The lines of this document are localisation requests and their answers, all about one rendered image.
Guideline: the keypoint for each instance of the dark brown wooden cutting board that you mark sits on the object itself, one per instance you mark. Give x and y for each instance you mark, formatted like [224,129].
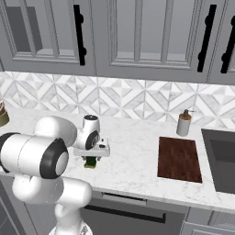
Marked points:
[179,159]

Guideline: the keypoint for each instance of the grey cupboard door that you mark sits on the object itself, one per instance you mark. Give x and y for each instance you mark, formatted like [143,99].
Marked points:
[153,36]
[225,42]
[46,36]

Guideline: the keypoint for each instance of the brown and green pot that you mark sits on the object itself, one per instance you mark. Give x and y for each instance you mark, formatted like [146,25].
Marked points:
[3,116]

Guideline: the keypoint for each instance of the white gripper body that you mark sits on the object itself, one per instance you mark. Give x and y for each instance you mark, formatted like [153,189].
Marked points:
[105,152]

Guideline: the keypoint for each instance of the grey soap dispenser, brown top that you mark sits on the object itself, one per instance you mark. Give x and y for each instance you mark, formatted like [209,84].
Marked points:
[184,125]

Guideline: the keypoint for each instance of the dark grey sink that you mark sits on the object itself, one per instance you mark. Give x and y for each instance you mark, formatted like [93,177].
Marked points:
[221,159]

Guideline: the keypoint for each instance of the green and yellow sponge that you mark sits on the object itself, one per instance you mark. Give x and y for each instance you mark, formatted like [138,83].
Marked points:
[90,162]

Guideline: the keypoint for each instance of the grey dishwasher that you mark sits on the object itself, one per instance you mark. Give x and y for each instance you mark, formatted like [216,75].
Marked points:
[128,220]

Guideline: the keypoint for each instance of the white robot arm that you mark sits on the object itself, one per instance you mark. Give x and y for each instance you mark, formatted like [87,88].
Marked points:
[30,156]

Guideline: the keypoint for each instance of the grey base cupboard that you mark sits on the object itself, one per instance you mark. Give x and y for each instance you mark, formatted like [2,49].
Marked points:
[12,211]
[211,223]

